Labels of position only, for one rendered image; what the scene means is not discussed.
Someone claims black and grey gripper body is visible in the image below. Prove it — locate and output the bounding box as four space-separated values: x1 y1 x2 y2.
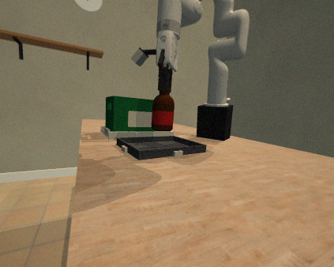
156 30 180 72

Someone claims dark green crate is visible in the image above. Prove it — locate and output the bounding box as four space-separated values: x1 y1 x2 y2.
105 96 155 132

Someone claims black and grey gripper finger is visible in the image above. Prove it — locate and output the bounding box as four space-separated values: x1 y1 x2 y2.
158 49 169 91
166 68 172 92

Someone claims brown glass bottle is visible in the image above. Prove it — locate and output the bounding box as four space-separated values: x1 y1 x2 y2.
152 84 175 132

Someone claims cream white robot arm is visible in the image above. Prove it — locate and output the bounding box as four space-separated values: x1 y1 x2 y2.
131 0 250 107

